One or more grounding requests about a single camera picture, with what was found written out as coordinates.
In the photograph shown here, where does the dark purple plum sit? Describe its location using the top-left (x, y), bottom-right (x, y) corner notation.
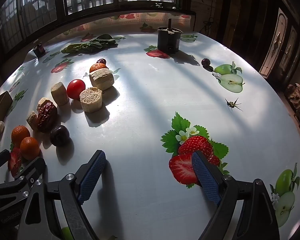
top-left (50, 125), bottom-right (70, 147)

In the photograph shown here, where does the orange tangerine with stem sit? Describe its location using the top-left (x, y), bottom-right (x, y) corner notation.
top-left (11, 125), bottom-right (30, 148)

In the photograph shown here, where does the dried red jujube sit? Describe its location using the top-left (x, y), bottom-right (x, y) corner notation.
top-left (37, 100), bottom-right (58, 133)

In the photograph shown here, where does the round beige sugarcane slice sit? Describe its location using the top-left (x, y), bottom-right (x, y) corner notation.
top-left (79, 87), bottom-right (102, 113)

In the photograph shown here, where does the small beige sugarcane piece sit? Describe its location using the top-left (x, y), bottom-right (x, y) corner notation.
top-left (26, 111), bottom-right (38, 131)

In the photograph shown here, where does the tall beige sugarcane piece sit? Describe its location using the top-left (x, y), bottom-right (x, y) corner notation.
top-left (50, 82), bottom-right (69, 106)

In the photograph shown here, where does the large beige sugarcane chunk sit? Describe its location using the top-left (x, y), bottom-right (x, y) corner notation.
top-left (89, 68), bottom-right (114, 91)

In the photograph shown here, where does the red cherry tomato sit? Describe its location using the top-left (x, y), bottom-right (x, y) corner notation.
top-left (66, 79), bottom-right (85, 100)

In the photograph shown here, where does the fruit print tablecloth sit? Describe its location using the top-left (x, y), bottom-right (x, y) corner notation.
top-left (0, 21), bottom-right (300, 239)

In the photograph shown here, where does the small orange kumquat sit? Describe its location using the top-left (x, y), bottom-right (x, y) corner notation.
top-left (89, 62), bottom-right (108, 73)

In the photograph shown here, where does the small dark red grape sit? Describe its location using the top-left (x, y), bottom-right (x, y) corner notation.
top-left (96, 59), bottom-right (107, 65)

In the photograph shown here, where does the dark grape near apple print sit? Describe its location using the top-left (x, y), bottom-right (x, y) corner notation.
top-left (201, 58), bottom-right (210, 67)

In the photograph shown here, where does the small dark jar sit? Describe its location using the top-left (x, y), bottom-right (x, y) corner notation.
top-left (33, 42), bottom-right (46, 58)

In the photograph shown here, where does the green leafy vegetable bunch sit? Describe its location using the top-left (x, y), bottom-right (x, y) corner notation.
top-left (61, 34), bottom-right (118, 54)

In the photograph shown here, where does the wooden door with glass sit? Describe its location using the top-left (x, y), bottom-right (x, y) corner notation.
top-left (259, 7), bottom-right (300, 90)

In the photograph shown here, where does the black plant pot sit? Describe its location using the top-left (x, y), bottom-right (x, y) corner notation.
top-left (157, 18), bottom-right (183, 55)

